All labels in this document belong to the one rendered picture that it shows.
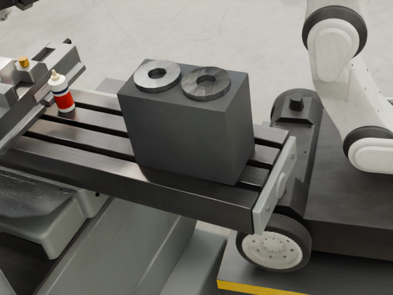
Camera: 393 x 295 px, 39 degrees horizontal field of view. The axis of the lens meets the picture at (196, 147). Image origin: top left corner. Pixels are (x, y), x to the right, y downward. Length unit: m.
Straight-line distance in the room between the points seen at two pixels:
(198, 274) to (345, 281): 0.51
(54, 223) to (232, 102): 0.51
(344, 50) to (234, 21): 2.16
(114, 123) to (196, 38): 2.06
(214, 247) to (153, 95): 0.98
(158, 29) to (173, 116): 2.46
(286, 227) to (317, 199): 0.14
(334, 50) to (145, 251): 0.80
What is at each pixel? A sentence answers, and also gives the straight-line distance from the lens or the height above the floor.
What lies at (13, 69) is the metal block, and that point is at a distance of 1.37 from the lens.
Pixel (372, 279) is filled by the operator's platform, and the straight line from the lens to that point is 1.60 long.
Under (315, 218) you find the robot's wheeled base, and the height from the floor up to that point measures 0.57.
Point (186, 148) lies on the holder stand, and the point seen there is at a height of 1.00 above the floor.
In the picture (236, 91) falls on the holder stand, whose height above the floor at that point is 1.11.
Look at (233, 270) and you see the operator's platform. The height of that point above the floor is 0.40.
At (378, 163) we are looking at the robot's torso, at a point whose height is 0.67.
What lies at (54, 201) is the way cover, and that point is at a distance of 1.25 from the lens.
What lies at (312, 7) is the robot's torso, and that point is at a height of 1.08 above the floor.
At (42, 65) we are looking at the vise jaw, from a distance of 1.39.
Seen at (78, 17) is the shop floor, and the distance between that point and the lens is 3.81.
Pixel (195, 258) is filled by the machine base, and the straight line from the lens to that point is 1.90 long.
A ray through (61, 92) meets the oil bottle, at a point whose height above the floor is 0.98.
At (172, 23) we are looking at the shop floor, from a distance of 3.50.
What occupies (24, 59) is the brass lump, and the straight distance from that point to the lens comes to 1.37.
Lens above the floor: 1.72
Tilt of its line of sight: 42 degrees down
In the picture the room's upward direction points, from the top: 11 degrees counter-clockwise
